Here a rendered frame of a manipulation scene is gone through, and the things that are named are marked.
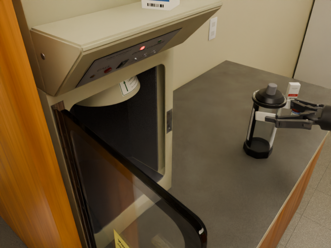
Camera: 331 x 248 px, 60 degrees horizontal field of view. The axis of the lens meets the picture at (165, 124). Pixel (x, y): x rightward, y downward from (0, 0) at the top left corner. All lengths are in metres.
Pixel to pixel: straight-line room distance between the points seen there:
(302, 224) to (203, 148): 1.26
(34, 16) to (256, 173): 0.81
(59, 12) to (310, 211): 2.09
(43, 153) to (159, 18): 0.25
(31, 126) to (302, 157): 0.95
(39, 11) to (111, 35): 0.12
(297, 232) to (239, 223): 1.30
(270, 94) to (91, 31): 0.69
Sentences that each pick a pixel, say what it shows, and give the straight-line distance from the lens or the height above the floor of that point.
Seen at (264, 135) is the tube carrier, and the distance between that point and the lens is 1.02.
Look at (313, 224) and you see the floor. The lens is 2.24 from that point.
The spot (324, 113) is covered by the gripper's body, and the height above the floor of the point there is 1.18.
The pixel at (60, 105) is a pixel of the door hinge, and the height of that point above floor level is 1.38.
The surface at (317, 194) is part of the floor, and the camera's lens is 2.44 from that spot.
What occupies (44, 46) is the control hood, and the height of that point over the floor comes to 1.49.
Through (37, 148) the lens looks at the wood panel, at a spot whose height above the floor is 1.39.
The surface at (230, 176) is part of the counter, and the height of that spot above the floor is 0.94.
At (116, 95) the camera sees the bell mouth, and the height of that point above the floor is 1.33.
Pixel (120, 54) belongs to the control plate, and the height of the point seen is 1.47.
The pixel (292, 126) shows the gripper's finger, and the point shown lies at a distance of 0.92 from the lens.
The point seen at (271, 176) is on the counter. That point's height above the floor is 0.94.
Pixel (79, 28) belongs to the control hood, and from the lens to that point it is 0.42.
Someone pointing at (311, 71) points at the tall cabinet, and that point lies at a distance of 3.60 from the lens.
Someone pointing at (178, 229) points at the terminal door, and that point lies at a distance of 0.32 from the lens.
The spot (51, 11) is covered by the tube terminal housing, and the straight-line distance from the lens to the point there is 0.46.
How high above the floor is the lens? 1.62
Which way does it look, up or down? 35 degrees down
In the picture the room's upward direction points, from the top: straight up
